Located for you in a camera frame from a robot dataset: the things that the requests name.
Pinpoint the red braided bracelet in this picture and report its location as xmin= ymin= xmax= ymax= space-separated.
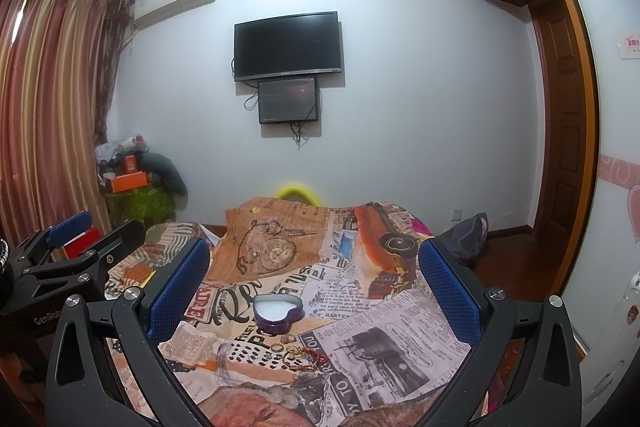
xmin=286 ymin=345 xmax=332 ymax=374

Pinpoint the red and white box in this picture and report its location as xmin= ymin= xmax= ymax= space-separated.
xmin=62 ymin=227 xmax=102 ymax=259

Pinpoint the orange box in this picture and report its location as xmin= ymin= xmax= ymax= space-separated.
xmin=105 ymin=171 xmax=149 ymax=193

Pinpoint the green covered side table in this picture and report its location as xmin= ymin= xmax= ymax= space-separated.
xmin=104 ymin=184 xmax=176 ymax=228

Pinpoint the dark green stuffed bag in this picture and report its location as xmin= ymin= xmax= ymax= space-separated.
xmin=140 ymin=152 xmax=189 ymax=210

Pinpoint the newspaper print bed blanket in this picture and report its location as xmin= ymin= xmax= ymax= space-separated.
xmin=105 ymin=197 xmax=471 ymax=426

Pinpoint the brown wooden door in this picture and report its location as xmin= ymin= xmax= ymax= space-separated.
xmin=532 ymin=0 xmax=586 ymax=289

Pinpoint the striped red gold curtain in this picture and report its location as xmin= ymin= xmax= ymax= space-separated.
xmin=1 ymin=0 xmax=130 ymax=245

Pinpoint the white sliding wardrobe door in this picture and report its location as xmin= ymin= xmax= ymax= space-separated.
xmin=541 ymin=0 xmax=640 ymax=408

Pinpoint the white wall socket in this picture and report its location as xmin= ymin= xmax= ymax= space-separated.
xmin=450 ymin=209 xmax=462 ymax=222

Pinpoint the small black wall monitor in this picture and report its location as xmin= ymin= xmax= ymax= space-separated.
xmin=258 ymin=77 xmax=320 ymax=124

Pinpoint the large black wall television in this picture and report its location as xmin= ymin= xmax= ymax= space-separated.
xmin=233 ymin=11 xmax=343 ymax=81

